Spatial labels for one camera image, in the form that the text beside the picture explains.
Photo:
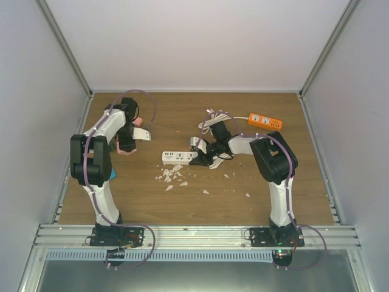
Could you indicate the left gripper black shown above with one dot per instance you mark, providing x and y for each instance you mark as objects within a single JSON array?
[{"x": 126, "y": 145}]

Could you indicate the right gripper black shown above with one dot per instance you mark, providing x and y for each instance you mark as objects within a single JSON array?
[{"x": 203, "y": 159}]

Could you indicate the pink cube socket adapter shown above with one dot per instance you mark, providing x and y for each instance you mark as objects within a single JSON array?
[{"x": 126, "y": 153}]

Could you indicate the white pink power strip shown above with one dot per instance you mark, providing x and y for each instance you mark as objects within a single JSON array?
[{"x": 178, "y": 157}]

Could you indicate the blue cube plug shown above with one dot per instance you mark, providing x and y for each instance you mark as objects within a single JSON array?
[{"x": 113, "y": 174}]

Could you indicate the orange power strip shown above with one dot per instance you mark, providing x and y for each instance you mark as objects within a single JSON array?
[{"x": 264, "y": 122}]

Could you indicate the pink charger plug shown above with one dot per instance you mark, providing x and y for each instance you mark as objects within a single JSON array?
[{"x": 138, "y": 122}]

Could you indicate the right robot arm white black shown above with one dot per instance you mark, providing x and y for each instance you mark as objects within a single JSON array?
[{"x": 276, "y": 163}]

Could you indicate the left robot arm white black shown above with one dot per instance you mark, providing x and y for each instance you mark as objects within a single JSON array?
[{"x": 91, "y": 162}]

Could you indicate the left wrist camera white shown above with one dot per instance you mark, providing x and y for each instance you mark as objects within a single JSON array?
[{"x": 141, "y": 134}]

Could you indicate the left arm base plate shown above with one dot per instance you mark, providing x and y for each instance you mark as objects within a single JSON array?
[{"x": 115, "y": 236}]

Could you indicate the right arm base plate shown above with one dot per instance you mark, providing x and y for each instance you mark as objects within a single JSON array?
[{"x": 275, "y": 238}]

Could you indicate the grey slotted cable duct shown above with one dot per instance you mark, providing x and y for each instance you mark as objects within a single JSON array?
[{"x": 168, "y": 255}]

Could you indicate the aluminium front rail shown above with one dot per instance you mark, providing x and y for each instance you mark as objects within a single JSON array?
[{"x": 188, "y": 237}]

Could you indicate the left aluminium frame post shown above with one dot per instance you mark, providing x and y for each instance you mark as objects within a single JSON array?
[{"x": 54, "y": 27}]

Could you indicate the aluminium frame post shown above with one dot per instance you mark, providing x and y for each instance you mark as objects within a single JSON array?
[
  {"x": 54, "y": 27},
  {"x": 330, "y": 43}
]

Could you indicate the right aluminium frame post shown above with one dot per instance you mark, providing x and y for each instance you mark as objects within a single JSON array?
[{"x": 330, "y": 43}]

